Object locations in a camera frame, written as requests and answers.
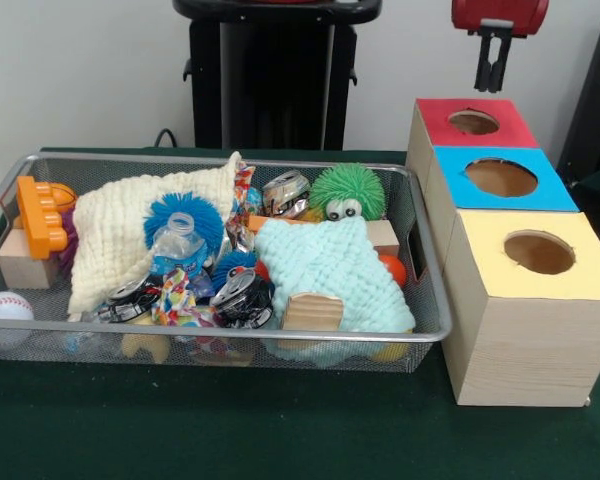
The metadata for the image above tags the black standing panel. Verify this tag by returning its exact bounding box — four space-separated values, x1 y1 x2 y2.
554 8 600 174

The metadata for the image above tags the wooden box with three holes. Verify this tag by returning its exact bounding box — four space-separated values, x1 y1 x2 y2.
405 98 600 409

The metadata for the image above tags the cream knitted cloth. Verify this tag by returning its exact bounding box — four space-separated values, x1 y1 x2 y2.
67 151 245 321

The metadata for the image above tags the large blue spiky ball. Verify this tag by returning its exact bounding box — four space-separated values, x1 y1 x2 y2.
143 192 226 251

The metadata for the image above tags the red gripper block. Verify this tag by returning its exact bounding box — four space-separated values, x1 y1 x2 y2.
452 0 550 94

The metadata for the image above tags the corrugated cardboard piece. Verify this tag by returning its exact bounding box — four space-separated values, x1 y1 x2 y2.
282 293 344 331

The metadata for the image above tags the white baseball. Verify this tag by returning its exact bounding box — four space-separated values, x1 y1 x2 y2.
0 292 35 350

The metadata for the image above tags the red ball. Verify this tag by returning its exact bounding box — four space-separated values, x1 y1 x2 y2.
378 254 408 287

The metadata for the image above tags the green spiky ball with eyes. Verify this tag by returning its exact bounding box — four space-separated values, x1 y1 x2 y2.
308 164 384 222

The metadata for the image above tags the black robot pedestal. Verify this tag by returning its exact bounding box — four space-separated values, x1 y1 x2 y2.
172 0 384 151

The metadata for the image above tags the small orange basketball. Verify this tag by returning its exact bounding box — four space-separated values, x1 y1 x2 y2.
49 183 78 211

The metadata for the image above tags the clear mesh bin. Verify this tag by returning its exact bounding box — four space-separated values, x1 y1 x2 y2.
0 152 454 374

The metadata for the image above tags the plain wooden block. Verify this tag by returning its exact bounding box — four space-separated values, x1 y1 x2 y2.
0 227 59 290

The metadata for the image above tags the clear plastic water bottle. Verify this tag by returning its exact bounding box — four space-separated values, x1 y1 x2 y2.
149 210 209 279

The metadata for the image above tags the mint knitted cloth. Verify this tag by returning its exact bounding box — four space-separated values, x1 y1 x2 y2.
254 217 417 335

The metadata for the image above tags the crushed black can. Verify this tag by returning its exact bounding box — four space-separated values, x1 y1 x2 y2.
209 269 276 330

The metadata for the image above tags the orange toy building brick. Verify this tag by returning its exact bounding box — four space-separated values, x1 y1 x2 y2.
15 175 70 260

